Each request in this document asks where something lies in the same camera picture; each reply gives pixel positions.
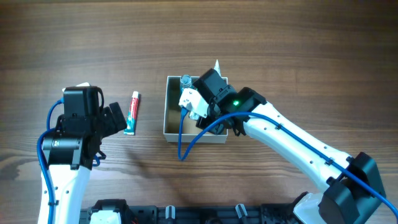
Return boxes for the white lotion tube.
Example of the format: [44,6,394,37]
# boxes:
[213,60,221,77]

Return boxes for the blue mouthwash bottle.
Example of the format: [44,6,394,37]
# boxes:
[179,75,193,94]

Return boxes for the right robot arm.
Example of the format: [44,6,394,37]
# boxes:
[187,68,386,223]

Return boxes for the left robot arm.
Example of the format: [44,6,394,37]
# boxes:
[37,86,127,223]

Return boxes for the red teal toothpaste tube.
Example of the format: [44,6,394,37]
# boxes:
[124,91,139,136]

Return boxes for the white cardboard box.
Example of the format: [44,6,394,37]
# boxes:
[163,76,228,144]

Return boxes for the right blue cable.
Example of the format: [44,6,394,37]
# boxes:
[177,107,398,215]

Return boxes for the blue cable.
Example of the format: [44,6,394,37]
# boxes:
[177,107,398,215]
[36,98,102,224]

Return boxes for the left blue cable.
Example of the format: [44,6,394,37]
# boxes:
[36,98,102,224]

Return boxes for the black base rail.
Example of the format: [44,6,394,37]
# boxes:
[79,199,301,224]

